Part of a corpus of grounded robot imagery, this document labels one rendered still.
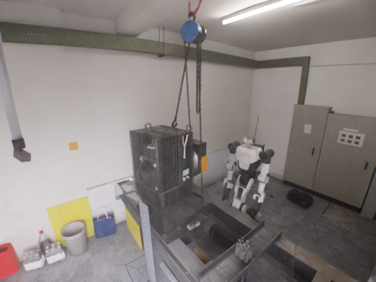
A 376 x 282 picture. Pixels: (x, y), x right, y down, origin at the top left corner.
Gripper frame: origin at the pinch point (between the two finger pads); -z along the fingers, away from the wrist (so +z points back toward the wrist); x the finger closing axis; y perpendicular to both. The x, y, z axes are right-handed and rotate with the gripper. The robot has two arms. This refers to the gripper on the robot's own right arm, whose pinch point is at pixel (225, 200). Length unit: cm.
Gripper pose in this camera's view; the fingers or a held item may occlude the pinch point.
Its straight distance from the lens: 256.0
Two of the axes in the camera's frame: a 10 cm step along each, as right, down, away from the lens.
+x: -7.2, 0.0, -6.9
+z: 1.5, -9.8, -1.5
